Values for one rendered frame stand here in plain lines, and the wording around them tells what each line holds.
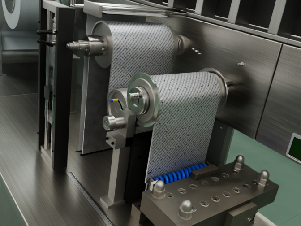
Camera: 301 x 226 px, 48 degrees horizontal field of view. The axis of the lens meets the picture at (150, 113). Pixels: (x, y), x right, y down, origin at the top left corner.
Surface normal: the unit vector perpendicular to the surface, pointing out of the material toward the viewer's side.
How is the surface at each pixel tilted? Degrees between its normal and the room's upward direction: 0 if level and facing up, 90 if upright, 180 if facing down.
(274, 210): 0
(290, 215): 0
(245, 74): 90
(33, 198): 0
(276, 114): 90
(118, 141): 90
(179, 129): 90
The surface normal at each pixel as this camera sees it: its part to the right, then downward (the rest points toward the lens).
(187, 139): 0.59, 0.39
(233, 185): 0.14, -0.91
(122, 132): -0.80, 0.13
